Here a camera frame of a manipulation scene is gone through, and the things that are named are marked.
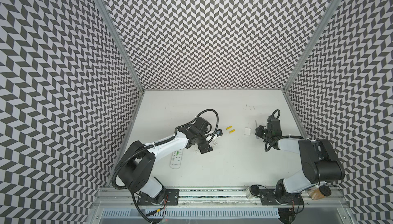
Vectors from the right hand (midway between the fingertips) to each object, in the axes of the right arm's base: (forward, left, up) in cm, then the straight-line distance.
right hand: (257, 132), depth 96 cm
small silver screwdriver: (-4, +1, +2) cm, 5 cm away
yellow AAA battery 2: (0, +16, +2) cm, 16 cm away
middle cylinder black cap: (-34, +11, +9) cm, 37 cm away
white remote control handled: (-7, +29, +1) cm, 30 cm away
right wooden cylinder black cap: (-35, -21, +1) cm, 40 cm away
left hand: (-7, +31, +7) cm, 33 cm away
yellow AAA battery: (+2, +19, +2) cm, 19 cm away
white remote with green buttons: (-17, +49, +4) cm, 52 cm away
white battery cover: (0, +6, +1) cm, 6 cm away
